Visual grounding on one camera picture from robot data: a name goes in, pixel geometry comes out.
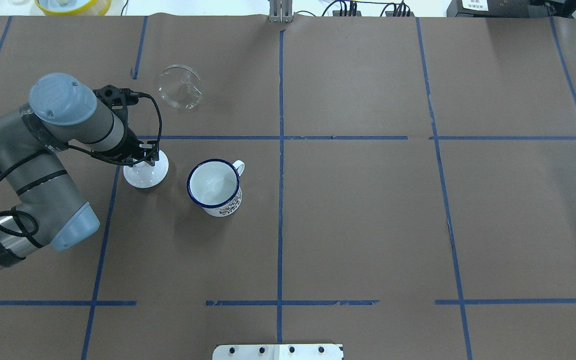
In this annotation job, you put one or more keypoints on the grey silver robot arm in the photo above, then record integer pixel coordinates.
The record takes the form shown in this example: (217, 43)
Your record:
(40, 204)

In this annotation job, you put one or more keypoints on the white enamel mug blue rim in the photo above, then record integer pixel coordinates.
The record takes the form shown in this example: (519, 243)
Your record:
(215, 186)

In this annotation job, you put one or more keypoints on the white mug lid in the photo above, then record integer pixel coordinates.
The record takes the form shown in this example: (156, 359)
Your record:
(144, 175)

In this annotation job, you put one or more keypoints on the clear glass funnel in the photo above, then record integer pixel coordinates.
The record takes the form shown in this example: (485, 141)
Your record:
(180, 87)

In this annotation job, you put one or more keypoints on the yellow rimmed bowl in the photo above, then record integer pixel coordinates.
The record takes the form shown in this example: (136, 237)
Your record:
(73, 7)

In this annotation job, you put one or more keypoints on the black cable plugs right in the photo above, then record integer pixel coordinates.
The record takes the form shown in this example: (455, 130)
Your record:
(396, 10)

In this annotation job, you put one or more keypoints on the grey metal bracket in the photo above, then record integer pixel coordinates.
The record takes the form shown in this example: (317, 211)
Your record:
(281, 11)

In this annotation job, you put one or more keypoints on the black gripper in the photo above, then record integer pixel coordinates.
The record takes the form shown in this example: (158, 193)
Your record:
(131, 146)

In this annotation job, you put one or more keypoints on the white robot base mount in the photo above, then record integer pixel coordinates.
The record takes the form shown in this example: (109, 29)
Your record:
(295, 351)

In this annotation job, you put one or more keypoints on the black equipment box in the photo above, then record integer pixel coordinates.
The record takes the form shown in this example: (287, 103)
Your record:
(519, 9)

